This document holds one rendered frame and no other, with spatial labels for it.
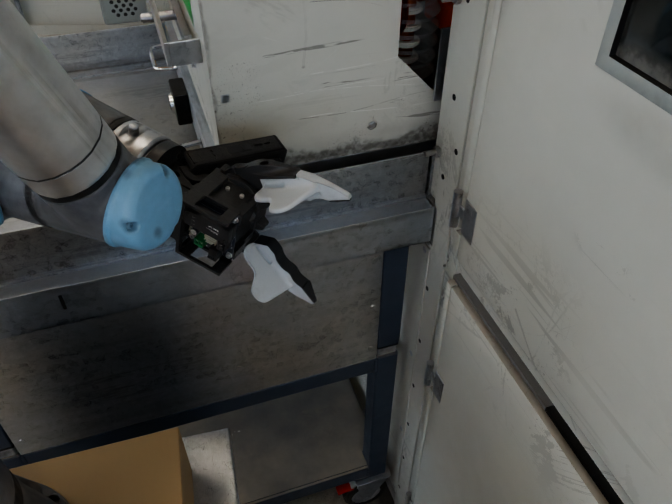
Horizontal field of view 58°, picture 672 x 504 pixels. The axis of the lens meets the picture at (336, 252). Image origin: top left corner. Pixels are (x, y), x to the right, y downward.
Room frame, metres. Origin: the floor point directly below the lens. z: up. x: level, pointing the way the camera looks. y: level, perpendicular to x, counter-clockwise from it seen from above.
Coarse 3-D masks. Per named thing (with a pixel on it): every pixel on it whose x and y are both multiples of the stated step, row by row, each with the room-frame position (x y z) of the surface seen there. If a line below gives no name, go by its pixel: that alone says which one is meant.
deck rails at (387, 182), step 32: (96, 32) 1.07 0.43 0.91; (128, 32) 1.09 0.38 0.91; (64, 64) 1.05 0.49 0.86; (96, 64) 1.07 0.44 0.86; (128, 64) 1.08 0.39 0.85; (160, 64) 1.08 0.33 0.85; (384, 160) 0.65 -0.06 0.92; (416, 160) 0.67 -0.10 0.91; (352, 192) 0.64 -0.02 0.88; (384, 192) 0.65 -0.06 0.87; (416, 192) 0.67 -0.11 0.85; (288, 224) 0.61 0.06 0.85; (0, 256) 0.50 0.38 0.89; (32, 256) 0.51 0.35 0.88; (64, 256) 0.52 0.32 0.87; (96, 256) 0.54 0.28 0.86; (128, 256) 0.54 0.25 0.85
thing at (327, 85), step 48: (240, 0) 0.63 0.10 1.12; (288, 0) 0.65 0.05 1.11; (336, 0) 0.67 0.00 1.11; (384, 0) 0.68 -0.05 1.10; (240, 48) 0.63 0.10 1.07; (288, 48) 0.65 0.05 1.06; (336, 48) 0.67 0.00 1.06; (384, 48) 0.69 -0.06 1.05; (240, 96) 0.63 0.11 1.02; (288, 96) 0.65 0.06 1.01; (336, 96) 0.67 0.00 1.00; (384, 96) 0.69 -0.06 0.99; (432, 96) 0.71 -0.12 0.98; (288, 144) 0.65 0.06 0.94; (336, 144) 0.67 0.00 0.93; (384, 144) 0.69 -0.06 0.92
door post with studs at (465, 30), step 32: (448, 0) 0.66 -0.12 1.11; (480, 0) 0.62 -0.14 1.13; (480, 32) 0.61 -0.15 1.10; (448, 64) 0.67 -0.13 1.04; (448, 96) 0.66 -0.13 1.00; (448, 128) 0.64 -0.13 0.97; (448, 160) 0.63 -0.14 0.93; (448, 192) 0.62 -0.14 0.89; (448, 224) 0.61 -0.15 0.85; (416, 352) 0.64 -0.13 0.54; (416, 384) 0.63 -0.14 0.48; (416, 416) 0.62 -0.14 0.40
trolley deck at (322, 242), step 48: (96, 96) 0.96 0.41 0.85; (144, 96) 0.96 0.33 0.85; (288, 240) 0.58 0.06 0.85; (336, 240) 0.60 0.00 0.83; (384, 240) 0.62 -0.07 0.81; (0, 288) 0.49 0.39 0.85; (48, 288) 0.49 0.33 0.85; (96, 288) 0.50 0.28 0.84; (144, 288) 0.52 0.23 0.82; (192, 288) 0.54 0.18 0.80; (0, 336) 0.46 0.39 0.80
